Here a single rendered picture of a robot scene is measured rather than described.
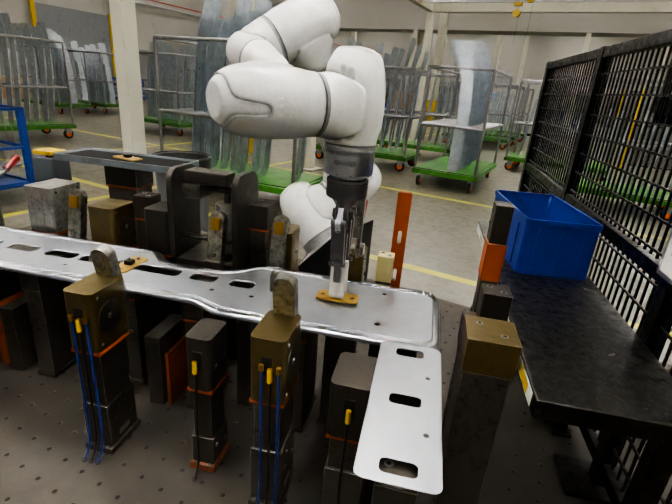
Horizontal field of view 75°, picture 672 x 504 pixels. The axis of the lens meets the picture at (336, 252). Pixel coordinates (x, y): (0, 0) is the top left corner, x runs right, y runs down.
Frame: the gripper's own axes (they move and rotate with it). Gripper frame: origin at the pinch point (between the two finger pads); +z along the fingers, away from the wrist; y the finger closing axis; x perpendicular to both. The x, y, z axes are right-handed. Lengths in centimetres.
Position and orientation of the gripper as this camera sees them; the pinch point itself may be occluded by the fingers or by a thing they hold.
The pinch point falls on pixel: (338, 278)
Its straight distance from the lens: 86.7
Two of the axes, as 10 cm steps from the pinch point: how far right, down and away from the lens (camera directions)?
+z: -0.8, 9.3, 3.5
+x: 9.7, 1.4, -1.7
